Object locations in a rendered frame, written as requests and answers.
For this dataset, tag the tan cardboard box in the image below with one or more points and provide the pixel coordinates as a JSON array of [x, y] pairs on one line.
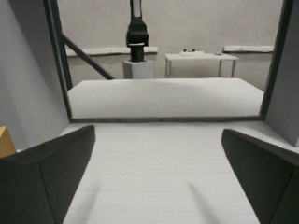
[[6, 145]]

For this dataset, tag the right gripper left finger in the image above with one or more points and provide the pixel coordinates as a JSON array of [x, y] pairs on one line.
[[38, 184]]

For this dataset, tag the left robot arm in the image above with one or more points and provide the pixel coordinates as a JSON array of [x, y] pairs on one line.
[[137, 33]]

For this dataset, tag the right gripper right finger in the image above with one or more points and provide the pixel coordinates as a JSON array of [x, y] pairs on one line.
[[268, 175]]

